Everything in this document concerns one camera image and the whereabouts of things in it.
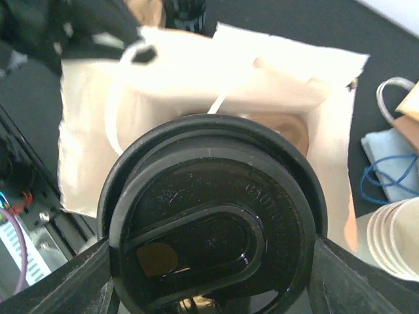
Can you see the black printed paper cup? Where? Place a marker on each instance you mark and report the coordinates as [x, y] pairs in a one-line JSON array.
[[186, 15]]

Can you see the orange paper bag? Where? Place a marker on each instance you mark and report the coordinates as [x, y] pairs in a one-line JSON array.
[[389, 94], [108, 104]]

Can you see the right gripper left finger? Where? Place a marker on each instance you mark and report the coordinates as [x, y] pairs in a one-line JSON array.
[[83, 285]]

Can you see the brown pulp cup carrier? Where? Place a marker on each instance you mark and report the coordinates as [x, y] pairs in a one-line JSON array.
[[148, 12]]

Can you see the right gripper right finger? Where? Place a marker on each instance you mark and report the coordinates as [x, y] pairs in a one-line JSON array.
[[342, 283]]

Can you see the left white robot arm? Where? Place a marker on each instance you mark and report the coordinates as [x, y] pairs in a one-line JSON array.
[[45, 30]]

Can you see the brown kraft paper bag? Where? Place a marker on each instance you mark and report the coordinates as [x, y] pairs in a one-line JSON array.
[[409, 129]]

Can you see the white paper cup stack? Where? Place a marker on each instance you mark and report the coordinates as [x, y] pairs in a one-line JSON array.
[[388, 239]]

